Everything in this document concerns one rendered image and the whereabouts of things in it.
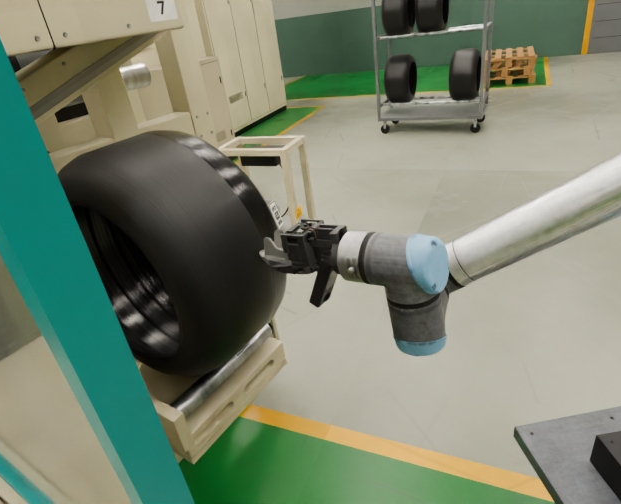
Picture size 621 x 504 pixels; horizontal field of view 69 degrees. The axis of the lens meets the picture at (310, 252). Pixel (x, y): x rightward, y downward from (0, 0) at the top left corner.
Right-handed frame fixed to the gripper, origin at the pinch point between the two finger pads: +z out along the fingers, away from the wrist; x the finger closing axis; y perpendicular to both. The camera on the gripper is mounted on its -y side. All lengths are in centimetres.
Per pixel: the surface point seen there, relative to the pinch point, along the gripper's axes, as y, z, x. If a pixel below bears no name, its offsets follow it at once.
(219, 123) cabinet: -31, 363, -337
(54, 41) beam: 48, 41, 2
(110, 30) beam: 49, 41, -12
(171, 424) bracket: -26.3, 12.8, 26.7
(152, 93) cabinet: 21, 380, -270
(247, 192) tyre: 12.2, 4.6, -4.3
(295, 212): -73, 144, -180
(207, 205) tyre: 13.6, 5.4, 5.9
